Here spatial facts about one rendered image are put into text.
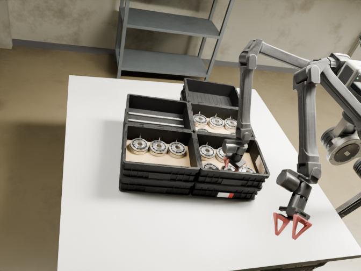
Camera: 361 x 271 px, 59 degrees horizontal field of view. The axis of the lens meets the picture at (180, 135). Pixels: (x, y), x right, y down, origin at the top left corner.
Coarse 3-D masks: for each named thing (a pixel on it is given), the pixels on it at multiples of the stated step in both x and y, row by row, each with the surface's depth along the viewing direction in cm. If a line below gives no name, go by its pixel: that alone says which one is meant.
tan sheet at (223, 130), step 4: (208, 120) 215; (224, 120) 219; (196, 128) 206; (204, 128) 207; (208, 128) 208; (224, 128) 212; (216, 132) 207; (220, 132) 208; (224, 132) 209; (228, 132) 210
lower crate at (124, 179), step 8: (120, 160) 185; (120, 168) 169; (120, 176) 164; (120, 184) 172; (128, 184) 167; (136, 184) 169; (144, 184) 170; (152, 184) 170; (160, 184) 171; (168, 184) 170; (176, 184) 170; (184, 184) 171; (192, 184) 172; (152, 192) 173; (160, 192) 174; (168, 192) 175; (176, 192) 177; (184, 192) 176
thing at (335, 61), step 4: (332, 56) 169; (336, 56) 166; (332, 60) 166; (336, 60) 166; (340, 60) 164; (328, 64) 166; (332, 64) 166; (336, 64) 166; (340, 64) 165; (332, 68) 167; (336, 68) 167
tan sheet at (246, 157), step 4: (244, 156) 195; (248, 156) 196; (212, 160) 186; (216, 160) 187; (244, 160) 193; (248, 160) 193; (216, 164) 184; (220, 164) 185; (224, 164) 186; (248, 164) 191; (252, 164) 192; (220, 168) 183; (252, 168) 189
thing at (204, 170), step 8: (216, 136) 188; (224, 136) 190; (232, 136) 191; (256, 144) 191; (264, 160) 181; (200, 168) 165; (208, 168) 166; (248, 176) 171; (256, 176) 172; (264, 176) 172
